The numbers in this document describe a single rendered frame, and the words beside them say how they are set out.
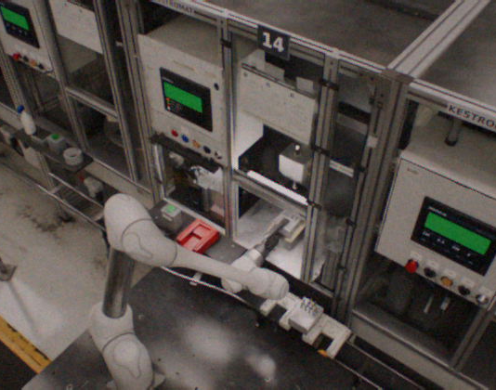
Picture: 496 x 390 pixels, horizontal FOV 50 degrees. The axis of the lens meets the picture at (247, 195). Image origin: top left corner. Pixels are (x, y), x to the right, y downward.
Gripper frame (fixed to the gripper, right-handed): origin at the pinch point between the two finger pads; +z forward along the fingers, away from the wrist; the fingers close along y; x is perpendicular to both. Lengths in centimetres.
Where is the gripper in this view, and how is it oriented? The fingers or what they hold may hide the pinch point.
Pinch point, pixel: (282, 227)
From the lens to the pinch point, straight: 247.0
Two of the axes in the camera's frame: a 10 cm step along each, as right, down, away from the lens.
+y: 0.0, -7.0, -7.1
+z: 6.0, -5.7, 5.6
